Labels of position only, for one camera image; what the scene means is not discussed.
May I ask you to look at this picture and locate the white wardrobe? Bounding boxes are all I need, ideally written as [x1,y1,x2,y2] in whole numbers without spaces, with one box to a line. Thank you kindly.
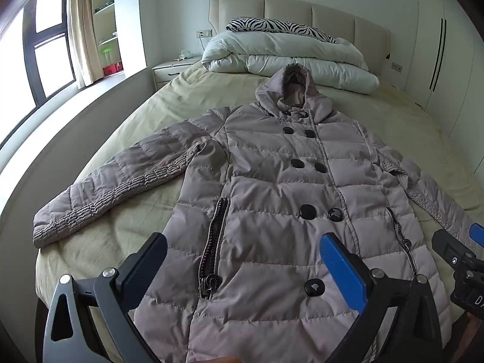
[412,0,484,134]

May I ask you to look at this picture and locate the white folded duvet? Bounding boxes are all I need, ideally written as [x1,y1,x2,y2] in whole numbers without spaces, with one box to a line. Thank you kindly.
[201,30,380,93]

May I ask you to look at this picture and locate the bed with beige sheet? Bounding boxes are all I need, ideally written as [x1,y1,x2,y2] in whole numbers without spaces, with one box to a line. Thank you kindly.
[35,58,484,363]

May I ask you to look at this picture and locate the beige padded headboard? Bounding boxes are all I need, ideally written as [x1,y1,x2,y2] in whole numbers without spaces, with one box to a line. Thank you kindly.
[209,0,391,66]

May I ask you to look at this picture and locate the white window sill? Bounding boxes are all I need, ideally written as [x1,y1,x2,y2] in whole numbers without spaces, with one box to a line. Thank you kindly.
[0,66,156,218]

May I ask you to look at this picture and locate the black framed window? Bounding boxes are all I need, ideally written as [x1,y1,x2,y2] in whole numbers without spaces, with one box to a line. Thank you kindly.
[0,0,78,140]

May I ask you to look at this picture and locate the zebra print pillow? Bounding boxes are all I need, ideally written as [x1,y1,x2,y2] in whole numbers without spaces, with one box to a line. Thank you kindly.
[226,17,336,44]

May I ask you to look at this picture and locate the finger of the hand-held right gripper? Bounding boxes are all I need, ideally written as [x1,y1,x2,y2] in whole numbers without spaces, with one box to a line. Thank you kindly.
[468,223,484,250]
[432,229,484,269]

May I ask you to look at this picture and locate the beige curtain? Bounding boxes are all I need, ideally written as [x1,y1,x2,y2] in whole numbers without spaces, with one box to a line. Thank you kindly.
[68,0,100,87]

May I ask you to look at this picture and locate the red box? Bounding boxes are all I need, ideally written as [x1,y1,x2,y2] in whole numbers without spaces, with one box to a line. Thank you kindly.
[103,61,125,78]

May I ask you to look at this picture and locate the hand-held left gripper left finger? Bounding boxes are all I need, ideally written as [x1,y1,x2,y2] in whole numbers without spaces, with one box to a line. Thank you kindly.
[41,232,169,363]

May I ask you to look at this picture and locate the white nightstand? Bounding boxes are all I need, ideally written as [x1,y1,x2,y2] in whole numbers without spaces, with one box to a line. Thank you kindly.
[152,57,203,92]

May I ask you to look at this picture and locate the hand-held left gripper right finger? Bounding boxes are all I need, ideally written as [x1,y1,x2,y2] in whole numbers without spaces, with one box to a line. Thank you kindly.
[319,232,444,363]

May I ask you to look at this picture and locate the mauve hooded puffer coat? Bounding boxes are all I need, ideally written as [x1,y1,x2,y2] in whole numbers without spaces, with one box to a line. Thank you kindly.
[33,64,484,363]

